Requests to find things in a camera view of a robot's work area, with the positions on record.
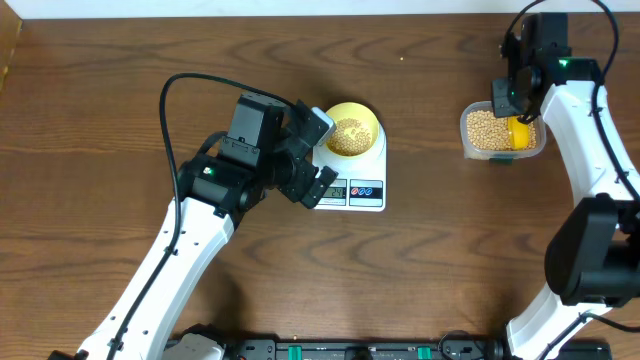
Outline yellow plastic measuring scoop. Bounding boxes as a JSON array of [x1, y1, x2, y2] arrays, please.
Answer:
[[507, 117, 530, 151]]

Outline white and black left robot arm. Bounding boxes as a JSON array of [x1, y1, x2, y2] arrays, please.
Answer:
[[74, 92, 337, 359]]

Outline clear plastic container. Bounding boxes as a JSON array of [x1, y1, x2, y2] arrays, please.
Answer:
[[460, 101, 546, 160]]

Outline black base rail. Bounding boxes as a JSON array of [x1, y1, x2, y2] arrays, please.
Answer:
[[164, 338, 612, 360]]

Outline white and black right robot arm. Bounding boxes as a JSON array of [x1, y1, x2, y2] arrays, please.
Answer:
[[487, 12, 639, 359]]

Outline soybeans in container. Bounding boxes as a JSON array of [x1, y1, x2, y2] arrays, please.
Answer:
[[466, 111, 537, 151]]

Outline white digital kitchen scale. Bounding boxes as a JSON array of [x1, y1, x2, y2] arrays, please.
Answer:
[[313, 124, 387, 212]]

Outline pale yellow bowl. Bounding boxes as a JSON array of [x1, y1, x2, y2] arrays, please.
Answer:
[[326, 102, 379, 157]]

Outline soybeans in yellow bowl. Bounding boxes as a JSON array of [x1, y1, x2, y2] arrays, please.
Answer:
[[327, 118, 373, 157]]

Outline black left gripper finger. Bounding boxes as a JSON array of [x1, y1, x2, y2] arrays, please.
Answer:
[[289, 100, 320, 145], [300, 166, 338, 209]]

